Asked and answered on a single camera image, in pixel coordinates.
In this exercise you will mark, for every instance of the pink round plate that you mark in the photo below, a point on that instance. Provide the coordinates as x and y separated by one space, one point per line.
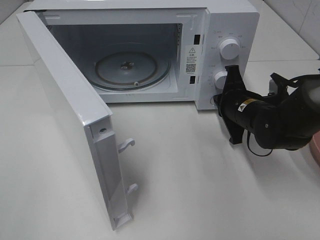
314 146

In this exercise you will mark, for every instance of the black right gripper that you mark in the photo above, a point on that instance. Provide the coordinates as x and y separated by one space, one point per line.
242 110

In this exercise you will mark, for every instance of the white microwave oven body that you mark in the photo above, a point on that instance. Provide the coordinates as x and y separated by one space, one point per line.
84 29

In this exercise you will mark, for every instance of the white round knob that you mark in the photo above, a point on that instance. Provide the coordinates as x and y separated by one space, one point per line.
229 48
219 79

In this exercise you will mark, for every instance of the round white door button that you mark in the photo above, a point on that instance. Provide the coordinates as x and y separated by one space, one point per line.
212 102

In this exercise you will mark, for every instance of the lower white round knob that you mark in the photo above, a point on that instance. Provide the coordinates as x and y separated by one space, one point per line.
219 79

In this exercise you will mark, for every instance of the upper white round knob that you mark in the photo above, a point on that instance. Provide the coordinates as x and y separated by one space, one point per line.
229 48

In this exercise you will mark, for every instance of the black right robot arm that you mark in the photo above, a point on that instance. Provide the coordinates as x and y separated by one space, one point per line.
285 119

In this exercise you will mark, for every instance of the white warning label sticker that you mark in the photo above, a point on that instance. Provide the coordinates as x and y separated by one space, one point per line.
191 58

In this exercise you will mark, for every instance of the white microwave door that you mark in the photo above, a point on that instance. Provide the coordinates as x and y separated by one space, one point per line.
83 117

